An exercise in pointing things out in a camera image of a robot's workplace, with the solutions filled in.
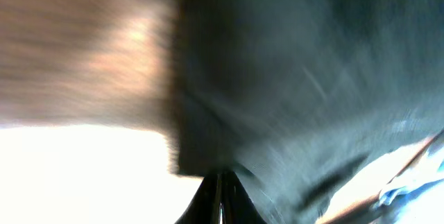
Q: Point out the light blue shirt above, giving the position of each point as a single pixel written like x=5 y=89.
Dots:
x=402 y=187

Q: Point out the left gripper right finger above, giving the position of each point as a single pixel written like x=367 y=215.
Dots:
x=237 y=207

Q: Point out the black shorts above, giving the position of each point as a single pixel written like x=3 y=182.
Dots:
x=298 y=95

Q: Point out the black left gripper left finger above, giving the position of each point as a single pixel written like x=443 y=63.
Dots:
x=205 y=206

